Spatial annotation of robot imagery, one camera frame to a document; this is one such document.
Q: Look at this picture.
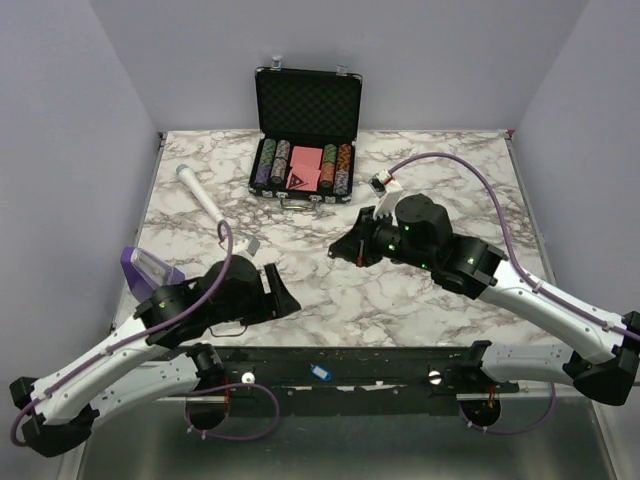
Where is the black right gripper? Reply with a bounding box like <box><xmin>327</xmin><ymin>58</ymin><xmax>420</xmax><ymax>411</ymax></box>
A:
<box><xmin>330</xmin><ymin>205</ymin><xmax>435</xmax><ymax>271</ymax></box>

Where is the blue plastic key tag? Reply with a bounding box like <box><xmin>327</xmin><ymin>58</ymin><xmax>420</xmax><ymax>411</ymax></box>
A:
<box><xmin>311</xmin><ymin>364</ymin><xmax>332</xmax><ymax>382</ymax></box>

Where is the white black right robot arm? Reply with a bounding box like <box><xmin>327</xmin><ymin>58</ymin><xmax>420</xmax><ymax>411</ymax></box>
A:
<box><xmin>328</xmin><ymin>194</ymin><xmax>639</xmax><ymax>406</ymax></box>

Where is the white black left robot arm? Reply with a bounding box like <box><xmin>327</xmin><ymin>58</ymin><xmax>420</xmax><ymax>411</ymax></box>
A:
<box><xmin>10</xmin><ymin>255</ymin><xmax>301</xmax><ymax>458</ymax></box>

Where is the red playing card deck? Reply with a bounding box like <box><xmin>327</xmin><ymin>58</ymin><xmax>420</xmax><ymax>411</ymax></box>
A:
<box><xmin>286</xmin><ymin>146</ymin><xmax>323</xmax><ymax>192</ymax></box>

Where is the black poker chip case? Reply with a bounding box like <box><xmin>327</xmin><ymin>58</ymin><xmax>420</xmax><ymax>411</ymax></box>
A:
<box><xmin>248</xmin><ymin>67</ymin><xmax>363</xmax><ymax>206</ymax></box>

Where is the purple metronome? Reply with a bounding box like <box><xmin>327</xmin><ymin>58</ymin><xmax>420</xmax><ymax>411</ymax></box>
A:
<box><xmin>120</xmin><ymin>247</ymin><xmax>185</xmax><ymax>303</ymax></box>

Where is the white microphone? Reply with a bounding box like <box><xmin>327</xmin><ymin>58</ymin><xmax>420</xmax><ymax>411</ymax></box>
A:
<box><xmin>176</xmin><ymin>164</ymin><xmax>225</xmax><ymax>223</ymax></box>

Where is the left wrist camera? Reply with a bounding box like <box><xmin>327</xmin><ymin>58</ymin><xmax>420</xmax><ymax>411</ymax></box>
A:
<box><xmin>234</xmin><ymin>237</ymin><xmax>260</xmax><ymax>259</ymax></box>

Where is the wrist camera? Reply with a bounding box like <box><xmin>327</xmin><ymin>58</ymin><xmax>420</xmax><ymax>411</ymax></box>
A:
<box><xmin>369</xmin><ymin>170</ymin><xmax>403</xmax><ymax>219</ymax></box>
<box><xmin>234</xmin><ymin>237</ymin><xmax>260</xmax><ymax>259</ymax></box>

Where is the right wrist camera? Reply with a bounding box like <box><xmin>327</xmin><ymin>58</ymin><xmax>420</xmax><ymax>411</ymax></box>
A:
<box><xmin>369</xmin><ymin>170</ymin><xmax>403</xmax><ymax>219</ymax></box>

